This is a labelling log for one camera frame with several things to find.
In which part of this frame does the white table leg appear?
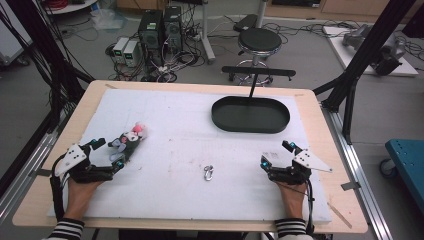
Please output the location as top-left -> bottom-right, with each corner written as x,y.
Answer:
199,0 -> 217,65

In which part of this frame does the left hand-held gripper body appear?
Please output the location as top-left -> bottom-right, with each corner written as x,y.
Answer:
54,143 -> 116,184

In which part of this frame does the dark plush toy keychain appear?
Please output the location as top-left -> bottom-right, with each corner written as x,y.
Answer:
107,121 -> 149,165

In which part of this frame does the grey robot part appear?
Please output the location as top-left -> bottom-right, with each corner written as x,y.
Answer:
341,23 -> 407,76

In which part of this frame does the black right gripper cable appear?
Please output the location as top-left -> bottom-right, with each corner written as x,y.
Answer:
304,179 -> 316,235

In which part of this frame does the black metal frame with cables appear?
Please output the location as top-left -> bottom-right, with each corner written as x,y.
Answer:
0,0 -> 95,134

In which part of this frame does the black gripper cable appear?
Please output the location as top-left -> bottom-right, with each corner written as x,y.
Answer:
304,179 -> 316,235
49,154 -> 69,222

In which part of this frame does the blue cart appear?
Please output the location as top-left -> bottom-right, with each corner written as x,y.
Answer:
379,138 -> 424,214

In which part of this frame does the black round stool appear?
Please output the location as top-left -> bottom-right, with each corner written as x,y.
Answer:
228,27 -> 284,86

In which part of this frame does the person's right hand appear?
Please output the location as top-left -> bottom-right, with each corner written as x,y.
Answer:
274,181 -> 310,222

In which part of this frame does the grey power supply unit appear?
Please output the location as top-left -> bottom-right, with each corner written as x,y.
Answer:
112,36 -> 130,64
122,40 -> 141,68

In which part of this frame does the black metal frame strut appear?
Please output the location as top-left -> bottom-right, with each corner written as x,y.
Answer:
312,0 -> 418,145

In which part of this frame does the white foam mat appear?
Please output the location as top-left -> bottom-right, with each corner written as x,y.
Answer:
47,87 -> 333,224

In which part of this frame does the aluminium rail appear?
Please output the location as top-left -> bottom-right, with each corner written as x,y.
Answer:
320,101 -> 395,240

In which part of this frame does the clear plastic bag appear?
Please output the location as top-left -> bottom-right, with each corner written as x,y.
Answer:
90,7 -> 128,32

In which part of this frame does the grey tape piece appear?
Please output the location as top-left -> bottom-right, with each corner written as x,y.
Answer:
340,181 -> 362,192
27,167 -> 54,178

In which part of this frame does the small metal shackle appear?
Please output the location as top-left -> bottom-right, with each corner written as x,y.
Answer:
203,165 -> 215,182

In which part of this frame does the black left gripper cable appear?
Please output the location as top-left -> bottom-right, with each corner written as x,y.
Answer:
49,154 -> 69,222

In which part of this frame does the slim black computer tower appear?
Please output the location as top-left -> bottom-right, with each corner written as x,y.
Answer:
162,5 -> 184,52

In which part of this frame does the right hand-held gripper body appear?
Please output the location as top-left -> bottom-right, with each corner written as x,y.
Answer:
267,148 -> 333,186

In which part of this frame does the thin wooden stick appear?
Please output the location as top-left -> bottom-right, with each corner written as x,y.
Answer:
326,201 -> 353,230

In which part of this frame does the white platform board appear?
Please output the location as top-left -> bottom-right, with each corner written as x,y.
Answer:
322,25 -> 420,78

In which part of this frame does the large black computer tower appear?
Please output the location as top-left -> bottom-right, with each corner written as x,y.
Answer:
137,9 -> 165,66

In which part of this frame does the black flat case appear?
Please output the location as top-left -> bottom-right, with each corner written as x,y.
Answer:
232,13 -> 258,33

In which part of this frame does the black oval tray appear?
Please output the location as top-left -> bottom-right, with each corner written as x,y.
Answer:
211,65 -> 297,135

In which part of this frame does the person's left hand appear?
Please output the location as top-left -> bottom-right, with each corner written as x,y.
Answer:
63,178 -> 105,222

